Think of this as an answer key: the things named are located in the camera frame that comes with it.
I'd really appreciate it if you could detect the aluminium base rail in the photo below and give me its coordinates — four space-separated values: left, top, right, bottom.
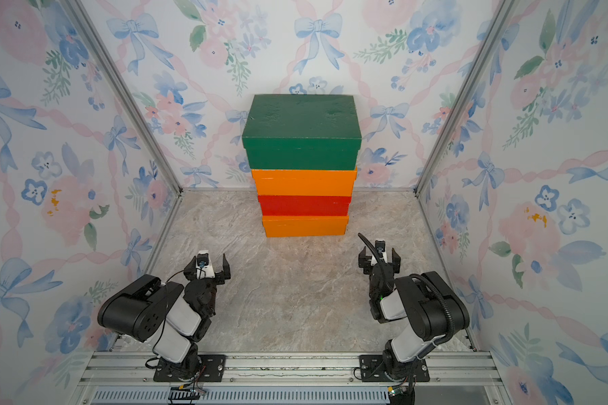
70 352 511 404

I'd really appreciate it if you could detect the corner aluminium post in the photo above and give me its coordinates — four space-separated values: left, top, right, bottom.
60 0 182 195
415 0 516 199

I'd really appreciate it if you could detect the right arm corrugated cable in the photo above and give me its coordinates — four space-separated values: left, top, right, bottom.
356 232 457 355

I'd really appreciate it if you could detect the connector board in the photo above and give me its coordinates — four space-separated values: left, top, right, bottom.
167 386 207 405
388 386 415 405

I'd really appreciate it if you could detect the left corner aluminium post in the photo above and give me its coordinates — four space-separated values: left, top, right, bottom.
60 0 182 195

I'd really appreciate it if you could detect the green shoebox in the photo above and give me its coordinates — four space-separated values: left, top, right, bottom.
242 94 362 170

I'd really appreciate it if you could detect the right connector board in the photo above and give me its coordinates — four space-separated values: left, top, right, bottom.
388 386 415 405

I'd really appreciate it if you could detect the orange shoebox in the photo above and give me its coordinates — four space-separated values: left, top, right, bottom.
252 170 357 197
262 216 349 237

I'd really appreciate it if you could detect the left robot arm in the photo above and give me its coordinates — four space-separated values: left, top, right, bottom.
97 251 231 383

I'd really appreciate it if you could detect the left connector board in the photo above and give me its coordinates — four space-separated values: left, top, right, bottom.
167 386 207 405

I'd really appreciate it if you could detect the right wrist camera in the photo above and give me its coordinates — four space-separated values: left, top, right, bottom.
371 240 388 265

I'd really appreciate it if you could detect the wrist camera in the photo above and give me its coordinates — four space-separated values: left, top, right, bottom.
371 240 388 265
194 250 216 279

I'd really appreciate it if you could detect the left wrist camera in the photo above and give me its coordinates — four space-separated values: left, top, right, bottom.
194 250 216 279

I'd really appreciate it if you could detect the red shoebox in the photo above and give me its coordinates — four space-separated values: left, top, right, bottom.
258 195 351 217

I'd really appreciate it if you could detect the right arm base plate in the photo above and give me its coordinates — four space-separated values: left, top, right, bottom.
357 354 431 384

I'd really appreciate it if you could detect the right corner aluminium post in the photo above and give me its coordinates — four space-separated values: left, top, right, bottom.
415 0 516 199

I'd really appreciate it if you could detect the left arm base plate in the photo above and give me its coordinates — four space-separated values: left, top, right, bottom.
153 354 227 383

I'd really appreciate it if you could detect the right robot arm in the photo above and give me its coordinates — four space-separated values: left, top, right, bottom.
358 241 471 382

